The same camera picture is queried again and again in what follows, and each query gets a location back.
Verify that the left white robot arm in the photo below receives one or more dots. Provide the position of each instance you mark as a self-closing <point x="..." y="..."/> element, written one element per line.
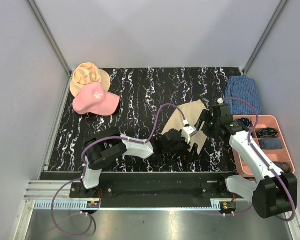
<point x="106" y="147"/>

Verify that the dark patterned rolled sock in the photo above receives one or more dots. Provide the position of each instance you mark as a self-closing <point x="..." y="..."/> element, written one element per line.
<point x="284" y="166"/>

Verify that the grey blue rolled sock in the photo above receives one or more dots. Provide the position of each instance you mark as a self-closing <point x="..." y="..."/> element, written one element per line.
<point x="270" y="144"/>

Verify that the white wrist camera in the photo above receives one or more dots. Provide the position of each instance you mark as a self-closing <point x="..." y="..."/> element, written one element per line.
<point x="219" y="101"/>
<point x="188" y="131"/>

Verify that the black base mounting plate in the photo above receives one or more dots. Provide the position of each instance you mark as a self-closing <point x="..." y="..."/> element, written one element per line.
<point x="117" y="184"/>

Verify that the slotted aluminium rail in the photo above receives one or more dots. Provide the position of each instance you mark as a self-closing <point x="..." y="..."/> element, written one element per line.
<point x="57" y="196"/>

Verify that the pink baseball cap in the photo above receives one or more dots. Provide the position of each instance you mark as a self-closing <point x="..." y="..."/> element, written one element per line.
<point x="95" y="100"/>

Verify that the aluminium frame post right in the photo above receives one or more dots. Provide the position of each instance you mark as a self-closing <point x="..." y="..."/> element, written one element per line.
<point x="265" y="34"/>

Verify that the teal patterned rolled sock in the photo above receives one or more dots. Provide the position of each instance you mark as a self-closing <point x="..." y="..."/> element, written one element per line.
<point x="267" y="132"/>

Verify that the aluminium frame post left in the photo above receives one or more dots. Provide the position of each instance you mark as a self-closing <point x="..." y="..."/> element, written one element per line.
<point x="49" y="36"/>

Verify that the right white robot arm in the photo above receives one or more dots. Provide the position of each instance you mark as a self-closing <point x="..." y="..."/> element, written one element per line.
<point x="273" y="192"/>

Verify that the beige bucket hat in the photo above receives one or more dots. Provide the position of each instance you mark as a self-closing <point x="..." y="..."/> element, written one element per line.
<point x="88" y="73"/>

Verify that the pink divided organizer tray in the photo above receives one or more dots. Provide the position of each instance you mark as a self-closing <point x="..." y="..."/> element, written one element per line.
<point x="264" y="121"/>

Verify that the aluminium frame post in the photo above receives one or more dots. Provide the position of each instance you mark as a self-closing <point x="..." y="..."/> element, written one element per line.
<point x="265" y="34"/>
<point x="49" y="36"/>

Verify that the beige cloth napkin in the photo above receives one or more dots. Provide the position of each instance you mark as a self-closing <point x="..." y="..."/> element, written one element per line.
<point x="192" y="112"/>

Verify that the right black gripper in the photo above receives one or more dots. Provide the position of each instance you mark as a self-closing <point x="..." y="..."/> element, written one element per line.
<point x="207" y="116"/>

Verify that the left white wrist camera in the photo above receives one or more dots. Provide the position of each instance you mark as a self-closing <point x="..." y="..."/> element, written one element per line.
<point x="188" y="131"/>

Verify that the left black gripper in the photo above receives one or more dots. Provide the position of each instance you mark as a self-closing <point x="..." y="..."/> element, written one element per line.
<point x="193" y="155"/>

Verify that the blue checkered folded cloth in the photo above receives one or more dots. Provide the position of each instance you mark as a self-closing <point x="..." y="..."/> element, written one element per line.
<point x="243" y="88"/>

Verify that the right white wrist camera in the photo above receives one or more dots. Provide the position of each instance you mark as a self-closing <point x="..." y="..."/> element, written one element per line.
<point x="219" y="101"/>

